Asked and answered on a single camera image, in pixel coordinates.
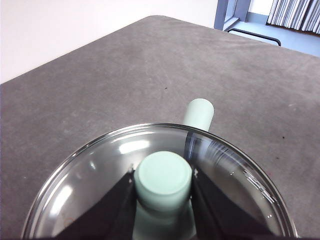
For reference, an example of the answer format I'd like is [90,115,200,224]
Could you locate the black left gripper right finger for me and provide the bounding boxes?
[190,167,277,240]

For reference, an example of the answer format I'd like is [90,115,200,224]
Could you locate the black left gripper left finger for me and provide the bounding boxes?
[57,163,138,240]

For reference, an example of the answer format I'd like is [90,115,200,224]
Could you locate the glass lid with green knob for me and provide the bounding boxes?
[21,122,298,240]

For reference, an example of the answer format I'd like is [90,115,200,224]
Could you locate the black metal bar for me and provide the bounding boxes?
[227,27,282,47]

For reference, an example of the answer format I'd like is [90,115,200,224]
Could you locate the white slatted blinds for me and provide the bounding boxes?
[266,0,320,35]

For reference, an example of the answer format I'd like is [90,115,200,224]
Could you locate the green steamer pot with handle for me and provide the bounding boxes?
[182,98,215,132]

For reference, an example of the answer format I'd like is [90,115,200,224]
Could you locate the blue-grey door frame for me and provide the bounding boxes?
[214,0,251,32]

